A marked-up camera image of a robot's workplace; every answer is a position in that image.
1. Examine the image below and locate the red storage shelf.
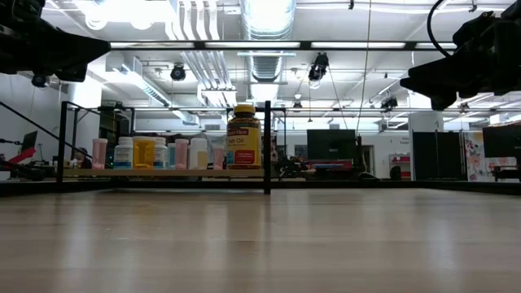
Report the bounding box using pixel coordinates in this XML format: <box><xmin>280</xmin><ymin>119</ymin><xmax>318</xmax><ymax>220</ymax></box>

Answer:
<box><xmin>388</xmin><ymin>153</ymin><xmax>412</xmax><ymax>180</ymax></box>

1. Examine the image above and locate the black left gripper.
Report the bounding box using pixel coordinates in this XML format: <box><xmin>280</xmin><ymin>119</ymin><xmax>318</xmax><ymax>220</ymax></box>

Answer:
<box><xmin>0</xmin><ymin>15</ymin><xmax>112</xmax><ymax>81</ymax></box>

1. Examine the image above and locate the white melatonin bottle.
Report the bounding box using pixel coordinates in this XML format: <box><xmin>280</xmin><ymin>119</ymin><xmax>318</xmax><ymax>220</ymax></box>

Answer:
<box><xmin>113</xmin><ymin>136</ymin><xmax>134</xmax><ymax>170</ymax></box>
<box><xmin>153</xmin><ymin>137</ymin><xmax>169</xmax><ymax>170</ymax></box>

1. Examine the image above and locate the floral patterned panel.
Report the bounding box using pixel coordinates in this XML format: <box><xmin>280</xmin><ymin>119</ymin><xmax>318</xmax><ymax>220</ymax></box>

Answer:
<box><xmin>463</xmin><ymin>130</ymin><xmax>489</xmax><ymax>182</ymax></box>

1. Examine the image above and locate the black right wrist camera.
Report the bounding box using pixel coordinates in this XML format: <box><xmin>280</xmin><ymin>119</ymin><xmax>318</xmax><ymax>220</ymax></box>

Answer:
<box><xmin>453</xmin><ymin>11</ymin><xmax>496</xmax><ymax>46</ymax></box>

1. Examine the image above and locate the black cabinet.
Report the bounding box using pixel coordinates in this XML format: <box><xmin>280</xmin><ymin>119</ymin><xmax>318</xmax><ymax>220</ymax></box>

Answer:
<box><xmin>411</xmin><ymin>129</ymin><xmax>461</xmax><ymax>181</ymax></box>

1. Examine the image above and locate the black equipment rack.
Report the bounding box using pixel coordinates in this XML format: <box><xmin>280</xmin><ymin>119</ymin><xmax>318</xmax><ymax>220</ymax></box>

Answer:
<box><xmin>99</xmin><ymin>106</ymin><xmax>135</xmax><ymax>168</ymax></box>

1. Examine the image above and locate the pink translucent pill vial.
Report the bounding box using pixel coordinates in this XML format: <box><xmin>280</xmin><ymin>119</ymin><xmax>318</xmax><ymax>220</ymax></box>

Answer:
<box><xmin>91</xmin><ymin>138</ymin><xmax>108</xmax><ymax>170</ymax></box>
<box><xmin>212</xmin><ymin>145</ymin><xmax>225</xmax><ymax>170</ymax></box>
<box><xmin>174</xmin><ymin>138</ymin><xmax>190</xmax><ymax>170</ymax></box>

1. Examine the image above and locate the black aluminium table frame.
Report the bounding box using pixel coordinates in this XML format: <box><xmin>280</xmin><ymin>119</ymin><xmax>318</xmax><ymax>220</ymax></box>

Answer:
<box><xmin>0</xmin><ymin>177</ymin><xmax>521</xmax><ymax>198</ymax></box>

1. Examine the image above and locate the amber fish oil bottle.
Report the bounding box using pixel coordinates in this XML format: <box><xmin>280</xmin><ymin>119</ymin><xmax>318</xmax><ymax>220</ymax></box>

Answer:
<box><xmin>225</xmin><ymin>103</ymin><xmax>262</xmax><ymax>170</ymax></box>

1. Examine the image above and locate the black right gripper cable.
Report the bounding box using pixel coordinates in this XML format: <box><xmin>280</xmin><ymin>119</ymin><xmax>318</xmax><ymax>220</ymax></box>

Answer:
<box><xmin>426</xmin><ymin>0</ymin><xmax>449</xmax><ymax>59</ymax></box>

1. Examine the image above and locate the black monitor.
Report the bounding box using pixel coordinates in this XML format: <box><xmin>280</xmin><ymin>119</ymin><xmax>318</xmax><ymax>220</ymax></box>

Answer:
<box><xmin>306</xmin><ymin>129</ymin><xmax>357</xmax><ymax>161</ymax></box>

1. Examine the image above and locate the silver ventilation duct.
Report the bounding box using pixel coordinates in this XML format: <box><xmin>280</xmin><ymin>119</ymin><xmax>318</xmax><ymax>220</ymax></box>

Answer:
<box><xmin>239</xmin><ymin>0</ymin><xmax>298</xmax><ymax>85</ymax></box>

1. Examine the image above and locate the yellow translucent pill vial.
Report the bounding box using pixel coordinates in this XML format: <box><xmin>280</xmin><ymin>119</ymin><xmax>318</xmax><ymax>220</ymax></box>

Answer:
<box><xmin>132</xmin><ymin>136</ymin><xmax>156</xmax><ymax>170</ymax></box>

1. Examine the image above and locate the black metal shelf frame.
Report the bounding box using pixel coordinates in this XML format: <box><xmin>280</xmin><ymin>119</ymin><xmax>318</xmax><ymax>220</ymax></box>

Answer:
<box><xmin>55</xmin><ymin>100</ymin><xmax>288</xmax><ymax>195</ymax></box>

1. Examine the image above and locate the red and black background robot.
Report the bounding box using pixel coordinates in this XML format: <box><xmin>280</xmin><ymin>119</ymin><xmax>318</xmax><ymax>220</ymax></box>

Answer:
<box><xmin>0</xmin><ymin>129</ymin><xmax>46</xmax><ymax>182</ymax></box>

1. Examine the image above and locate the white plastic bottle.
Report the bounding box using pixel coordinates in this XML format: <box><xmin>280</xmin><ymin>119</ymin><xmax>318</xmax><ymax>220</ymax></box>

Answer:
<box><xmin>188</xmin><ymin>138</ymin><xmax>209</xmax><ymax>170</ymax></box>

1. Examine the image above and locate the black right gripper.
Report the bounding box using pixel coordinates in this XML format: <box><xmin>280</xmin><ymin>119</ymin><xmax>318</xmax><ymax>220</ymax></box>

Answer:
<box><xmin>401</xmin><ymin>24</ymin><xmax>521</xmax><ymax>112</ymax></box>

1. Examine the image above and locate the black beam with light strips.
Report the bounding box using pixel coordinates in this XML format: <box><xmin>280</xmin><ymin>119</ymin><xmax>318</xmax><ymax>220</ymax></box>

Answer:
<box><xmin>107</xmin><ymin>39</ymin><xmax>459</xmax><ymax>52</ymax></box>

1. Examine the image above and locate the person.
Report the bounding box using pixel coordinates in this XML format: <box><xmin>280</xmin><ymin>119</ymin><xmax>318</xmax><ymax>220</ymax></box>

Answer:
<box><xmin>72</xmin><ymin>146</ymin><xmax>94</xmax><ymax>170</ymax></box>

